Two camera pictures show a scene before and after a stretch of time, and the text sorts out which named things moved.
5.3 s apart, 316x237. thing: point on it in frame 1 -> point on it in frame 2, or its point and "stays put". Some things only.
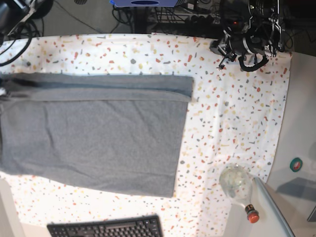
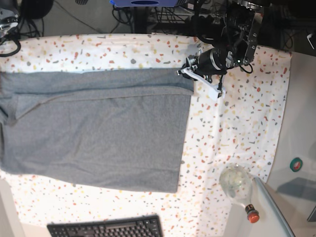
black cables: (31, 30) -> (27, 29)
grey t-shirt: (116, 133) stays put
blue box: (143, 3) stays put
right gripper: (252, 53) -> (210, 65)
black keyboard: (146, 226) stays put
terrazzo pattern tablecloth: (233, 118) stays put
